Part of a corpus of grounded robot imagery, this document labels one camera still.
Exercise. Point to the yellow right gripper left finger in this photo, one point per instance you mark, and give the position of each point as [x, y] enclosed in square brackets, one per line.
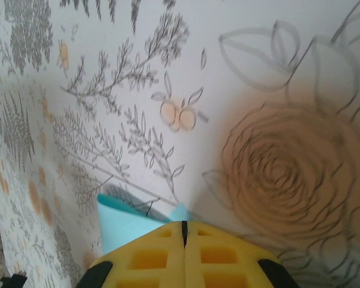
[150, 270]

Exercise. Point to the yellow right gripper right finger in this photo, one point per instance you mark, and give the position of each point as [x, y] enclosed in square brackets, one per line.
[228, 270]

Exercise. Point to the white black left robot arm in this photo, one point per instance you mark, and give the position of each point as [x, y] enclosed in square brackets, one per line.
[15, 282]

